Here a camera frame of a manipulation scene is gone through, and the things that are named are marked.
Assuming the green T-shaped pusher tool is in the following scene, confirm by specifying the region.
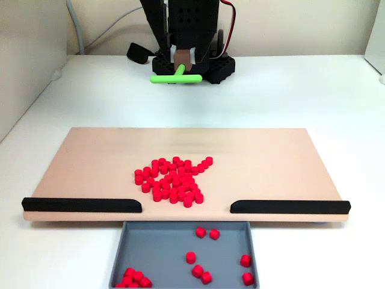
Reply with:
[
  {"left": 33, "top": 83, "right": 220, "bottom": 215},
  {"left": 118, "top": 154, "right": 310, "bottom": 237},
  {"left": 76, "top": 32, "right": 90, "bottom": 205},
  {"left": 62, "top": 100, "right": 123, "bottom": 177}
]
[{"left": 150, "top": 49, "right": 203, "bottom": 84}]

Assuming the grey tray container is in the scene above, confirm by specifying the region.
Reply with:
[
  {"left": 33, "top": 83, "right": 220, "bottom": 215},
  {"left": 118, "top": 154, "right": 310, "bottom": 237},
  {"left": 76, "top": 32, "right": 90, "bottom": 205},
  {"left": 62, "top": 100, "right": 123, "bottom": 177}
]
[{"left": 108, "top": 220, "right": 260, "bottom": 289}]

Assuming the beige board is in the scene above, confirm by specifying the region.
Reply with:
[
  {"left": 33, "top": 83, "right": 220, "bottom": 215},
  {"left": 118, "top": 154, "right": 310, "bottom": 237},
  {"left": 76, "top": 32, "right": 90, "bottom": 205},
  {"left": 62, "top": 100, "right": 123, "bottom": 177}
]
[{"left": 22, "top": 127, "right": 351, "bottom": 223}]

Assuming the red white black base cable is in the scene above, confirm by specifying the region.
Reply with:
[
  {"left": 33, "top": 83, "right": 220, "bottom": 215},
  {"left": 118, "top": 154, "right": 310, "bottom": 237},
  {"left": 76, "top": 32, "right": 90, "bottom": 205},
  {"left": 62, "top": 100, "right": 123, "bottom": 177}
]
[{"left": 221, "top": 0, "right": 238, "bottom": 60}]

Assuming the white usb cable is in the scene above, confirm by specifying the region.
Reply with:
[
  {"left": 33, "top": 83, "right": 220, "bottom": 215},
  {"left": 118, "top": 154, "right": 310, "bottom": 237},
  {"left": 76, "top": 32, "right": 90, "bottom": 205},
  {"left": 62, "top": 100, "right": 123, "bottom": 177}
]
[{"left": 84, "top": 7, "right": 145, "bottom": 52}]

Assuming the grey cable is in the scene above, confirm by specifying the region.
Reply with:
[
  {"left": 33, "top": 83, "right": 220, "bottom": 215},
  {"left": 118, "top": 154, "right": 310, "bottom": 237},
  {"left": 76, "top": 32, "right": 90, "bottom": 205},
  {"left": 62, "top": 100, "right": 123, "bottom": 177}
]
[{"left": 65, "top": 0, "right": 87, "bottom": 55}]

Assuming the black edge rail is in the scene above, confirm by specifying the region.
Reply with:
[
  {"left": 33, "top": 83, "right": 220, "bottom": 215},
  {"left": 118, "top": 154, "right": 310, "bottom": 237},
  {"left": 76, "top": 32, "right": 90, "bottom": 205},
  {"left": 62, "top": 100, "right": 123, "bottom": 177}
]
[
  {"left": 21, "top": 197, "right": 143, "bottom": 214},
  {"left": 230, "top": 199, "right": 352, "bottom": 215}
]

